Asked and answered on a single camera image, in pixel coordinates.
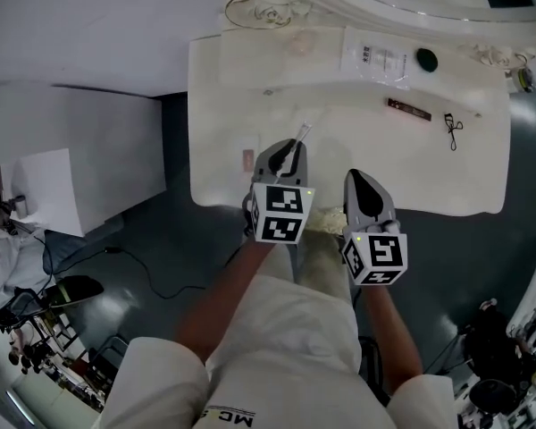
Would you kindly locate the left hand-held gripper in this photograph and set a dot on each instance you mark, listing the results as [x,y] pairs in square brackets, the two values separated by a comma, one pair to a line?
[280,212]

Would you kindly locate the person's right forearm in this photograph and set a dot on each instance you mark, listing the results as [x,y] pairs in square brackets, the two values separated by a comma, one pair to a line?
[391,333]

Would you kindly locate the white cabinet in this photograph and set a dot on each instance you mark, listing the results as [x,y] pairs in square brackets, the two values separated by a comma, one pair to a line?
[49,190]

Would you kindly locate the round black makeup compact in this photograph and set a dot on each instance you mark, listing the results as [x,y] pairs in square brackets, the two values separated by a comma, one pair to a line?
[427,60]

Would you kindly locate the clear makeup applicator stick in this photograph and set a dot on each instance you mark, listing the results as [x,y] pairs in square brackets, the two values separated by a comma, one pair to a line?
[304,131]

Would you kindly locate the black backpack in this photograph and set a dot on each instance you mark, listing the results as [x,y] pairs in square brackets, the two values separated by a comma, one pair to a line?
[491,333]

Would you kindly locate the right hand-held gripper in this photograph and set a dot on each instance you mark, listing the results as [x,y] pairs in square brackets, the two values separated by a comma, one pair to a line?
[377,253]

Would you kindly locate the person's left forearm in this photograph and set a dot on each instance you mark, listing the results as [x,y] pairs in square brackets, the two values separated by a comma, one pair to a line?
[232,293]

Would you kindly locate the brown makeup tube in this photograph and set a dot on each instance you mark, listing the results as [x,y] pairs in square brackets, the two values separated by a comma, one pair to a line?
[408,109]

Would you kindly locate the white dressing table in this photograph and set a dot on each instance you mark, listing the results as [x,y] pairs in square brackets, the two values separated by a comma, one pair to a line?
[362,163]

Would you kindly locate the person's white shorts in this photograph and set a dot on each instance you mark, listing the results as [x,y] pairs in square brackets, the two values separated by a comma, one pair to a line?
[268,351]

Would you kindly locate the roll of tape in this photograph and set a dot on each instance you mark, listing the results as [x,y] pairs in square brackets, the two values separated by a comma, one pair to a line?
[525,79]

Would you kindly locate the cream fluffy stool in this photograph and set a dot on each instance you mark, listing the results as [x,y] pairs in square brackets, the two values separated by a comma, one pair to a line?
[324,248]

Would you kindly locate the black eyelash curler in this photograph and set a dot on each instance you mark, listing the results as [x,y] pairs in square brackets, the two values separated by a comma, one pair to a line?
[453,128]

